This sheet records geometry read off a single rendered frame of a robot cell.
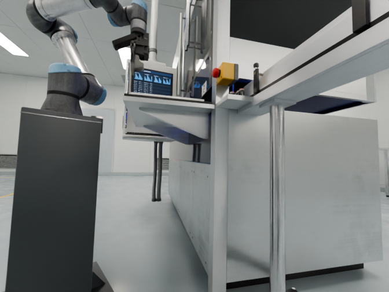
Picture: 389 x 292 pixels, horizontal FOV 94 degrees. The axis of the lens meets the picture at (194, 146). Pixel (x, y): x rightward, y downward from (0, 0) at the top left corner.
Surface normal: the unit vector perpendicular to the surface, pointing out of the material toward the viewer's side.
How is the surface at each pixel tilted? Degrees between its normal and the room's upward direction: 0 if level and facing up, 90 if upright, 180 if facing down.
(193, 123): 90
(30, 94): 90
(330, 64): 90
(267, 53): 90
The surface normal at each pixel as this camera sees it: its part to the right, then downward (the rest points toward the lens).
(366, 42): -0.97, -0.04
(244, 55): 0.23, -0.06
